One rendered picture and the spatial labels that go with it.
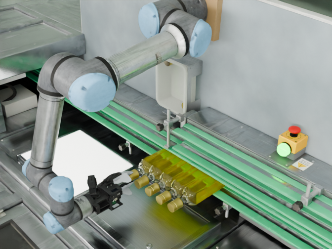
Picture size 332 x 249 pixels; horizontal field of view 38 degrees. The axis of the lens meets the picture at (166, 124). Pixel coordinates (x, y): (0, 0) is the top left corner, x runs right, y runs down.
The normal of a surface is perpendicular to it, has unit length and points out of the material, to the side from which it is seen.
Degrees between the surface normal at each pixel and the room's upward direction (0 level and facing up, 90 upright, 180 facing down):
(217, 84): 0
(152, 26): 6
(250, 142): 90
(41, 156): 49
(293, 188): 90
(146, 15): 5
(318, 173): 90
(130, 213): 90
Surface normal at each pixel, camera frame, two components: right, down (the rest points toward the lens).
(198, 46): 0.79, 0.42
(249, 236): 0.00, -0.85
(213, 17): -0.71, 0.37
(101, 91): 0.60, 0.53
